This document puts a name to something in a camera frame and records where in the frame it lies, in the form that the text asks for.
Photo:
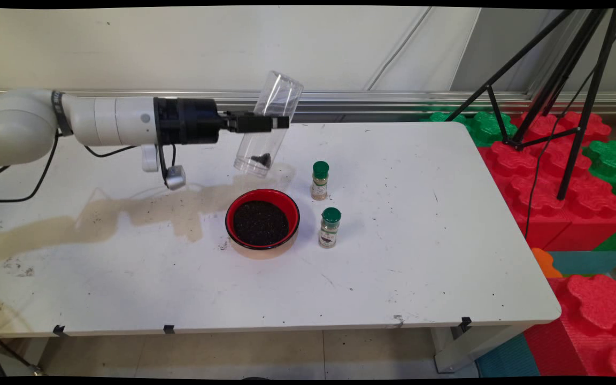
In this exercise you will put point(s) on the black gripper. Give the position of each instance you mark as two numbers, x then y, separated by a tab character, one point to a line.
185	122

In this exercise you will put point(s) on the clear plastic jar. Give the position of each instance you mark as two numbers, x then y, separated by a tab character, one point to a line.
281	96

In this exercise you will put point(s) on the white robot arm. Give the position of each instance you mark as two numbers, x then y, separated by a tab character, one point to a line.
19	123

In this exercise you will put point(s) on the red bowl with black rim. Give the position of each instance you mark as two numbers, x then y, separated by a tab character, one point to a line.
278	196

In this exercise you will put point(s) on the green-capped spice bottle pale contents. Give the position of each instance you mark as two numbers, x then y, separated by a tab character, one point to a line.
320	184

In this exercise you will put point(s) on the green-capped spice bottle dark contents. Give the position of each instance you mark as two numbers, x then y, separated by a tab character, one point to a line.
329	230

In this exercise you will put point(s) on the black table edge clip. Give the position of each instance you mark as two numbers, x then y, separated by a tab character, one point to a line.
169	329
465	323
60	330

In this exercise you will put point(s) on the green foam block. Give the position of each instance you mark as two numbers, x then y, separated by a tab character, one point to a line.
487	128
610	158

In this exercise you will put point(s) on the white table leg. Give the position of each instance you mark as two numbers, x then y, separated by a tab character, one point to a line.
463	353

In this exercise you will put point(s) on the orange foam piece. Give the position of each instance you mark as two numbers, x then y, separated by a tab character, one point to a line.
544	263

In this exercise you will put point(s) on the black tripod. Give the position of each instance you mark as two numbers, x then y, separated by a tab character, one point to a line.
591	101

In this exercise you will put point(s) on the red foam block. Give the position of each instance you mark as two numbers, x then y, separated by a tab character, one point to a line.
591	321
580	224

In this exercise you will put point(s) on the thin black stand legs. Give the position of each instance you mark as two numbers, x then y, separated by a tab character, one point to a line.
11	350

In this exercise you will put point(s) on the teal foam mat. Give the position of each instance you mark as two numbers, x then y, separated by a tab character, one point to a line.
506	358
586	263

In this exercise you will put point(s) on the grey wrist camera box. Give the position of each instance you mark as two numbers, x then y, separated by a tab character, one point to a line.
176	177

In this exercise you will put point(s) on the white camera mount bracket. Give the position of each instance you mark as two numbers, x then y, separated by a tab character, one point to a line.
150	158

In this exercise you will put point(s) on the aluminium wall rail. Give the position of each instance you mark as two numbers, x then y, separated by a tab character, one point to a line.
393	101

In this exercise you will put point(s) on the white wall conduit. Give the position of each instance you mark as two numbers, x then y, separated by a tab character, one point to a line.
396	53

